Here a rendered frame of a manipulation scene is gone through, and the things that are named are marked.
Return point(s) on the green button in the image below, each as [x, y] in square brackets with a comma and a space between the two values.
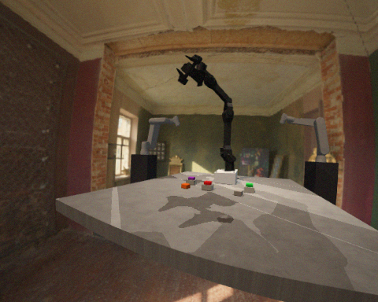
[248, 188]

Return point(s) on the red button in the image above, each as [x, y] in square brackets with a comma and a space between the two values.
[207, 186]

